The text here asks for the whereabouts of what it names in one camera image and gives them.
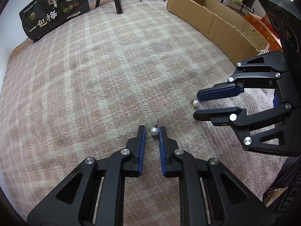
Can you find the pearl earring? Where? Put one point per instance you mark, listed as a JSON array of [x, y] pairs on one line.
[[194, 101], [154, 130]]

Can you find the black snack bag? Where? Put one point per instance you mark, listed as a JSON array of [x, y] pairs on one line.
[[40, 17]]

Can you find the orange cloth covered table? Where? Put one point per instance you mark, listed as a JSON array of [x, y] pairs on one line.
[[265, 29]]

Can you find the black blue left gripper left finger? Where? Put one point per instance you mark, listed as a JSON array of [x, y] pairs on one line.
[[93, 193]]

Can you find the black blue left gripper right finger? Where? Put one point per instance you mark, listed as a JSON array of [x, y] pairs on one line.
[[210, 194]]

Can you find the brown cardboard box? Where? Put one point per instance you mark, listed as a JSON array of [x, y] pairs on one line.
[[229, 31]]

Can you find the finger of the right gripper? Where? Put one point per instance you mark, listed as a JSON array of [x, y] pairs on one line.
[[247, 127], [261, 72]]

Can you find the pink plaid blanket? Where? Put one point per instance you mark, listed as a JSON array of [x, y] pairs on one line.
[[85, 88]]

